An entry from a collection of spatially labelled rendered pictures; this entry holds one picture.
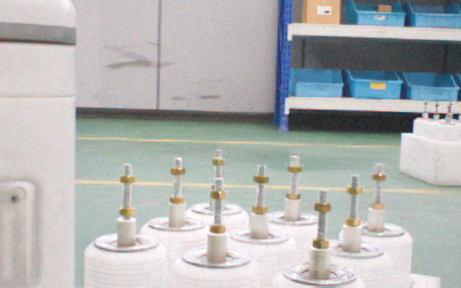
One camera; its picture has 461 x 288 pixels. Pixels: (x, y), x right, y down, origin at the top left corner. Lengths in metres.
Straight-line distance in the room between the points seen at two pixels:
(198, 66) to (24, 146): 5.54
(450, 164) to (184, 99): 3.30
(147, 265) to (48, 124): 0.42
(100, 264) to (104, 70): 5.22
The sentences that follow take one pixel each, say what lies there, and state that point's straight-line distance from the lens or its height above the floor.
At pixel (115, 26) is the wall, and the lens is 5.99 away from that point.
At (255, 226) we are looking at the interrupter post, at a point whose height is 0.27.
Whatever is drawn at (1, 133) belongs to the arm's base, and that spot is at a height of 0.42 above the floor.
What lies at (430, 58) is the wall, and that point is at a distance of 6.20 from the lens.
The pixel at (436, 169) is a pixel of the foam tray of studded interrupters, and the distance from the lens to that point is 3.03.
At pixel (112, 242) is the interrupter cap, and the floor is 0.25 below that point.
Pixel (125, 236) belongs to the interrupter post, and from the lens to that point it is 0.83.
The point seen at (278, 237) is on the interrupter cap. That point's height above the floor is 0.25.
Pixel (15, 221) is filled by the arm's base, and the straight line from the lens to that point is 0.40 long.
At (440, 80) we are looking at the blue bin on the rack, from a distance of 5.90.
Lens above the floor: 0.46
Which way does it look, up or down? 6 degrees down
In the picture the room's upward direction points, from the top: 2 degrees clockwise
